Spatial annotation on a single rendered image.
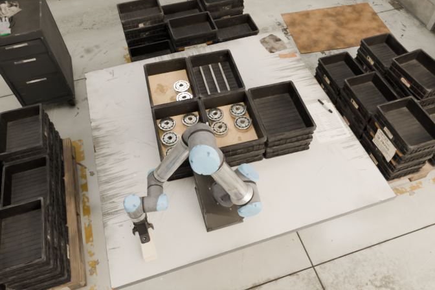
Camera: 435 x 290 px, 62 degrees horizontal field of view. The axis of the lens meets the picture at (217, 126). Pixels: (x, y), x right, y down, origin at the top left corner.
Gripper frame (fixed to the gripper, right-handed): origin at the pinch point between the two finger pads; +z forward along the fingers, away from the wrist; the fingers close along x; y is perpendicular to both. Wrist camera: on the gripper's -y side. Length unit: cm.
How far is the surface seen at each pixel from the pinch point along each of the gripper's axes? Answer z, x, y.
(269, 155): 1, -80, 26
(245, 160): 1, -65, 27
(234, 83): -9, -77, 81
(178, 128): -9, -32, 56
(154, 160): 4.3, -13.2, 46.6
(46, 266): 25, 59, 11
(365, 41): 30, -219, 129
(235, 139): -9, -62, 37
